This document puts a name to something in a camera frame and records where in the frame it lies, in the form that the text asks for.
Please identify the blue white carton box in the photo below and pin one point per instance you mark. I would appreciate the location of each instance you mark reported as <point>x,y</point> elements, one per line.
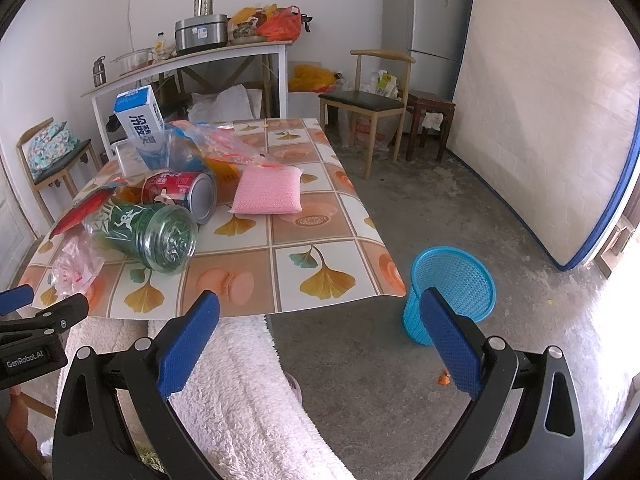
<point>139,114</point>

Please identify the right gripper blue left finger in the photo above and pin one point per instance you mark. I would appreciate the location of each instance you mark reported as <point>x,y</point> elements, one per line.
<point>181,342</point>

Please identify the wooden chair black seat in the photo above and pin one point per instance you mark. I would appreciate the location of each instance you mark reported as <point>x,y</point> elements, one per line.
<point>358,102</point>

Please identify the steel utensil holder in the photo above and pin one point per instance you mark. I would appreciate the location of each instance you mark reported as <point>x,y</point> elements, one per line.
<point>203,7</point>

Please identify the blue plastic trash basket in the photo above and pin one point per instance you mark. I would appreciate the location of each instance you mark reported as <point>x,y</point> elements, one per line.
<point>461,279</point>

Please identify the white side table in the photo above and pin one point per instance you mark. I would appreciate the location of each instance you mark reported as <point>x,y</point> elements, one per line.
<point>272,55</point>

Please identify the red drink can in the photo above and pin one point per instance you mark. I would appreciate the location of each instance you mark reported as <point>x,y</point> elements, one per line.
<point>194,190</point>

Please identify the pink clear plastic bag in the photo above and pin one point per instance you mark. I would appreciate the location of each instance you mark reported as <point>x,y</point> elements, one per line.
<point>77,266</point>

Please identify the pink sponge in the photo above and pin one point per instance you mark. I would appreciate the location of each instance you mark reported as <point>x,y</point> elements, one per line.
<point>268,190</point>

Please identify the dark wooden stool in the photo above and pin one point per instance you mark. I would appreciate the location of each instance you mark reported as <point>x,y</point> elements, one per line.
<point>429,112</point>

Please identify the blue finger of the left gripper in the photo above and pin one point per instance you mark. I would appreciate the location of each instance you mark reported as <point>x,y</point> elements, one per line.
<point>16,298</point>

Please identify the yellow bag under table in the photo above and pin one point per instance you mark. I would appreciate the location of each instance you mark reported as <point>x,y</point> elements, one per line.
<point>311,78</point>

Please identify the glass bowl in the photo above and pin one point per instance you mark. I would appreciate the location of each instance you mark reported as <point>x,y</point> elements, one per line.
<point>134,60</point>

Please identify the silver refrigerator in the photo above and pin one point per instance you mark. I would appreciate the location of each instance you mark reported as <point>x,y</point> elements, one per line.
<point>432,32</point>

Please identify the steel rice cooker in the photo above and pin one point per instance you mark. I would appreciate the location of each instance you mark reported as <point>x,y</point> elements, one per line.
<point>202,32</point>

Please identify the small steel canister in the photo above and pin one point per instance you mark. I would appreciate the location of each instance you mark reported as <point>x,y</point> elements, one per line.
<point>99,72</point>

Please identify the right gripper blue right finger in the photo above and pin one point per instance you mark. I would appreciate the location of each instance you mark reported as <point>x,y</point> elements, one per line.
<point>454,338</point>

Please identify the patterned tablecloth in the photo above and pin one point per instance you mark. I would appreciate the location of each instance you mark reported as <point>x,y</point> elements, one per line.
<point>327,253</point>

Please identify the white mattress blue edge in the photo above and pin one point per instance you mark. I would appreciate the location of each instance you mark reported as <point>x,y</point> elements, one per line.
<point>548,116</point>

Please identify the orange plastic bag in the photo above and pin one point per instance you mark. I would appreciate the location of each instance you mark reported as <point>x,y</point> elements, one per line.
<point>283,25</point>

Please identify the wooden chair with cushion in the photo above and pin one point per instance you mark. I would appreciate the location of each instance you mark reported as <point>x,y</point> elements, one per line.
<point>47,151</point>

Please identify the orange scrap on floor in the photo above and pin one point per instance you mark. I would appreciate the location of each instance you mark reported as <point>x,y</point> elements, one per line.
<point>444,378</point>

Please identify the clear red plastic wrapper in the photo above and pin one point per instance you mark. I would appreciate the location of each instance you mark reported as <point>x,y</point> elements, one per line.
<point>79,211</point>

